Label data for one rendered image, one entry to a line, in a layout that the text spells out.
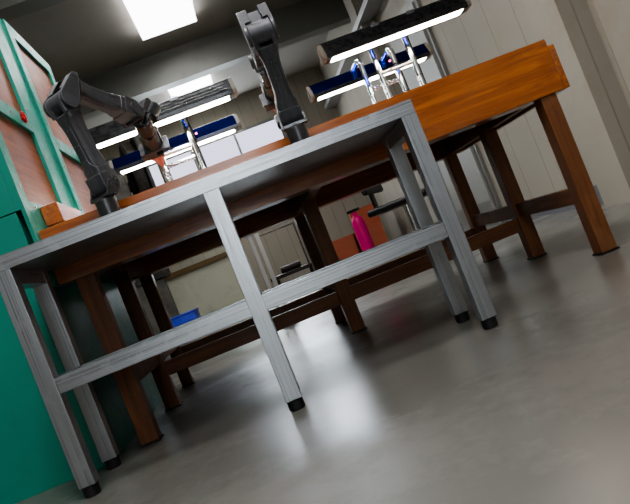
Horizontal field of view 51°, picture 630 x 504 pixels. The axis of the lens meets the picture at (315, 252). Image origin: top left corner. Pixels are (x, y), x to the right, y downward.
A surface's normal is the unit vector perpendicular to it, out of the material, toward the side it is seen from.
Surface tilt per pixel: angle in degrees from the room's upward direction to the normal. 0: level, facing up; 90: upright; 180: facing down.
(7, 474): 90
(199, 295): 90
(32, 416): 90
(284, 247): 90
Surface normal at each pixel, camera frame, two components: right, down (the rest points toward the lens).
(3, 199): 0.08, -0.04
